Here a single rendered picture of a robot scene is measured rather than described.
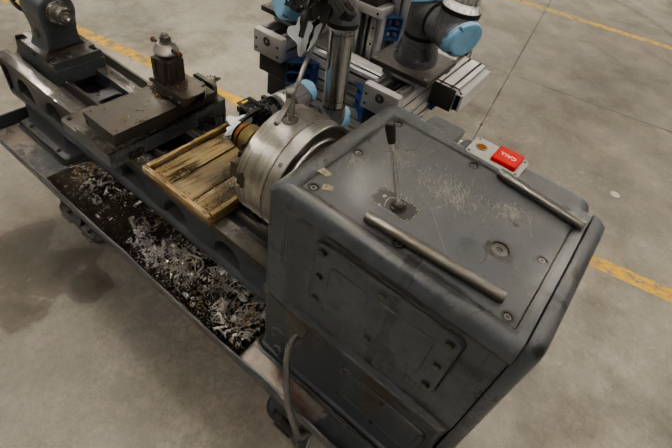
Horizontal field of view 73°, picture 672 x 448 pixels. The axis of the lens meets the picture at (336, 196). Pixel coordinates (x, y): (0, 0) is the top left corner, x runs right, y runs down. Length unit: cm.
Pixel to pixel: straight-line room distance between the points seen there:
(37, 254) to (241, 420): 127
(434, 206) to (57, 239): 205
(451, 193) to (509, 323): 30
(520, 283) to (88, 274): 198
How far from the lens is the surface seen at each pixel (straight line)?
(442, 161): 105
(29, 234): 269
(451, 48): 142
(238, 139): 127
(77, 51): 206
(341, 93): 150
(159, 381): 209
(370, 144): 104
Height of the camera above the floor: 188
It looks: 44 degrees down
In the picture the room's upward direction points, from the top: 10 degrees clockwise
